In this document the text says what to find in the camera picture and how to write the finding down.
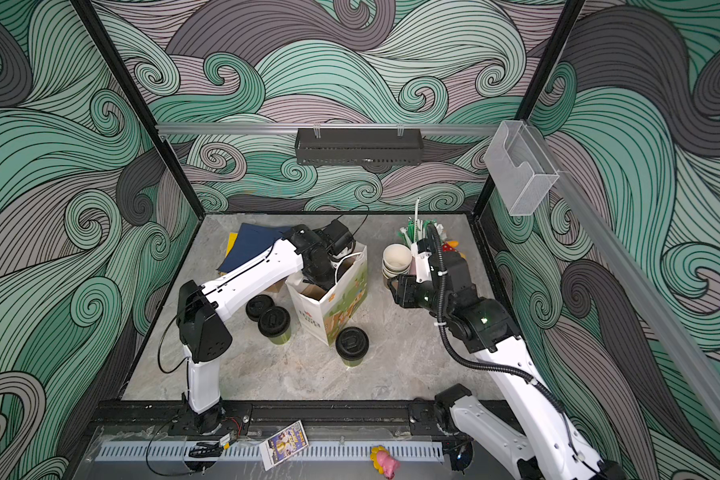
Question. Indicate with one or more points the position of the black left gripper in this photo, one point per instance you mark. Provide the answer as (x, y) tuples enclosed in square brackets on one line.
[(325, 286)]

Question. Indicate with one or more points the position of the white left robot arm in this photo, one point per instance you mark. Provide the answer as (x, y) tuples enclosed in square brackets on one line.
[(202, 310)]

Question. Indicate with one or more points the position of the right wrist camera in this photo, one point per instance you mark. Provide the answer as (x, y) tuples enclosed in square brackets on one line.
[(423, 266)]

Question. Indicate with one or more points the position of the white paper takeout bag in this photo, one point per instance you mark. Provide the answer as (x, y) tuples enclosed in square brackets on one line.
[(325, 319)]

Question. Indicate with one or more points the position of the aluminium wall rail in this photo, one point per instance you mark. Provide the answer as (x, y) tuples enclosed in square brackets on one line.
[(244, 128)]

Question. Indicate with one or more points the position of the stack of green paper cups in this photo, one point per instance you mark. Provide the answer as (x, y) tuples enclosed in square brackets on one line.
[(397, 260)]

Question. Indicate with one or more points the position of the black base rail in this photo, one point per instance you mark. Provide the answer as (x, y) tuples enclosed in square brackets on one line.
[(415, 417)]

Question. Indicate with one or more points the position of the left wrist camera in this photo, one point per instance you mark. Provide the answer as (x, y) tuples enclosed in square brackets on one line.
[(338, 239)]

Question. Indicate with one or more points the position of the stack of black cup lids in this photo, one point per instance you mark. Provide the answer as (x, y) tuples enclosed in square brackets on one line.
[(257, 305)]

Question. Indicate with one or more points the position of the black plastic cup lid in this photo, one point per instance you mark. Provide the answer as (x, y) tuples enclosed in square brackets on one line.
[(274, 321)]

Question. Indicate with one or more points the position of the pink yellow toy figure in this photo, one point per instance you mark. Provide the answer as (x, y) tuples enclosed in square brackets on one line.
[(384, 463)]

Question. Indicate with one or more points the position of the navy blue napkin stack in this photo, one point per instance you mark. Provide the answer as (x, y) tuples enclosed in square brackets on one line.
[(251, 241)]

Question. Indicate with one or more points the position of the green paper coffee cup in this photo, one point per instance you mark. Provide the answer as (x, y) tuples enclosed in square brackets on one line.
[(282, 338)]

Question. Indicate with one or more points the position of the black corner frame post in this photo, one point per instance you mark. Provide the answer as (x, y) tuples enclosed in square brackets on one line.
[(548, 61), (107, 49)]

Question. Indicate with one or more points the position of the clear acrylic wall holder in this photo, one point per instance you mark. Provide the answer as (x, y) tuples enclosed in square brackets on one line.
[(520, 163)]

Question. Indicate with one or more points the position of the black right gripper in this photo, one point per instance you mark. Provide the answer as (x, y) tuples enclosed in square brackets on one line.
[(408, 294)]

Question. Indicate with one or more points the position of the brown pulp cup carrier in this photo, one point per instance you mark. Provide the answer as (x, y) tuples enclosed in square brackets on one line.
[(311, 291)]

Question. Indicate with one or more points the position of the black corner frame post left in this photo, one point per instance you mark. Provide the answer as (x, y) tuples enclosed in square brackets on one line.
[(107, 49)]

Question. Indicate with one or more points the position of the black corner frame post right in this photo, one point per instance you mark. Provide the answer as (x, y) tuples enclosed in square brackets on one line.
[(548, 61)]

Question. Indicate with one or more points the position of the wrapped straws bundle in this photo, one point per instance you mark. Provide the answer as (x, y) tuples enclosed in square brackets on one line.
[(416, 228)]

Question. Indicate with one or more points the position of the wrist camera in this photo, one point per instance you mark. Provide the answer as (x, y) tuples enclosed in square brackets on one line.
[(338, 239), (423, 266)]

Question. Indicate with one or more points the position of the colourful picture card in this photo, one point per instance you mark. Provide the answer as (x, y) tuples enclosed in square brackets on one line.
[(283, 445)]

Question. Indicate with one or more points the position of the black wall shelf tray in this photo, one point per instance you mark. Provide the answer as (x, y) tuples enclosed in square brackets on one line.
[(335, 147)]

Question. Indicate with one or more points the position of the red yellow plush toy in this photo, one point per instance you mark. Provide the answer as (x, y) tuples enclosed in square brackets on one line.
[(450, 246)]

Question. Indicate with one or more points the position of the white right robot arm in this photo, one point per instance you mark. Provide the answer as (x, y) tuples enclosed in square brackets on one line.
[(480, 334)]

